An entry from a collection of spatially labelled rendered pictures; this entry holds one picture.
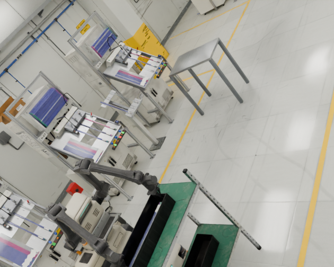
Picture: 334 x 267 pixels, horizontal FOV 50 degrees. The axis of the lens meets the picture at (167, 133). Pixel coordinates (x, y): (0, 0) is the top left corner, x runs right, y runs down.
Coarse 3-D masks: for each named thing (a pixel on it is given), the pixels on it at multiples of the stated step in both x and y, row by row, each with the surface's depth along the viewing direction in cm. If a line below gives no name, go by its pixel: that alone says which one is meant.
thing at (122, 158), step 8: (88, 144) 554; (120, 144) 528; (112, 152) 516; (120, 152) 526; (128, 152) 536; (104, 160) 505; (112, 160) 514; (120, 160) 524; (128, 160) 534; (88, 168) 491; (120, 168) 522; (128, 168) 532; (72, 176) 523; (96, 176) 492; (112, 176) 510; (80, 184) 535; (88, 184) 522; (120, 184) 518; (88, 192) 547; (112, 192) 507
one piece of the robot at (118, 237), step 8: (96, 200) 288; (96, 208) 285; (88, 216) 278; (96, 216) 284; (88, 224) 277; (96, 224) 284; (112, 232) 296; (120, 232) 298; (128, 232) 301; (112, 240) 292; (120, 240) 297; (112, 248) 290; (120, 248) 292
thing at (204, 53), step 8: (216, 40) 464; (200, 48) 480; (208, 48) 463; (224, 48) 472; (184, 56) 497; (192, 56) 479; (200, 56) 461; (208, 56) 445; (176, 64) 497; (184, 64) 477; (192, 64) 460; (216, 64) 449; (176, 72) 477; (192, 72) 523; (240, 72) 492; (176, 80) 490; (224, 80) 458; (248, 80) 502; (232, 88) 465; (192, 104) 512; (200, 112) 518
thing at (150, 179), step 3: (144, 177) 253; (147, 177) 251; (150, 177) 249; (153, 177) 251; (156, 177) 253; (135, 180) 250; (141, 180) 254; (144, 180) 252; (147, 180) 251; (150, 180) 250; (153, 180) 250; (156, 180) 253; (138, 183) 253; (141, 183) 252; (147, 183) 253; (150, 183) 252; (153, 183) 251
